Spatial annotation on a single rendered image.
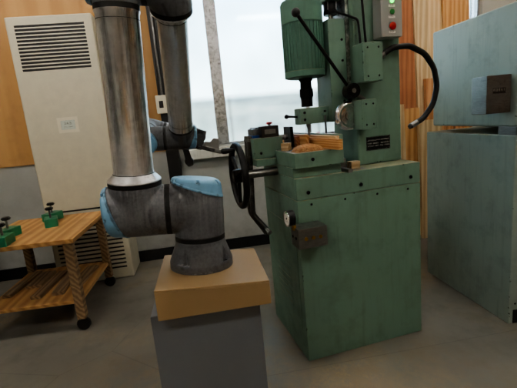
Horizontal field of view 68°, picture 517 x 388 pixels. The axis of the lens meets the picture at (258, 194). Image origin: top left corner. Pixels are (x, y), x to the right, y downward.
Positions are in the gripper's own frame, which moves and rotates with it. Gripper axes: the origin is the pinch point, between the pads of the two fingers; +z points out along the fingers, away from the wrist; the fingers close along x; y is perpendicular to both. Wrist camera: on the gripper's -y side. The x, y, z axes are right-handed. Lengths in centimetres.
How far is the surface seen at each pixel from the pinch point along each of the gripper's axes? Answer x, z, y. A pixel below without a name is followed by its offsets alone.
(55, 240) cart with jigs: 49, -63, -65
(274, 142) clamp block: -1.3, 21.6, 9.9
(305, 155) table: -24.3, 27.4, 7.1
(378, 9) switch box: -17, 45, 71
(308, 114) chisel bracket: -5.0, 32.1, 25.4
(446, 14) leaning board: 101, 167, 145
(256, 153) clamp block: -1.2, 15.0, 3.5
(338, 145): -30.4, 36.7, 13.7
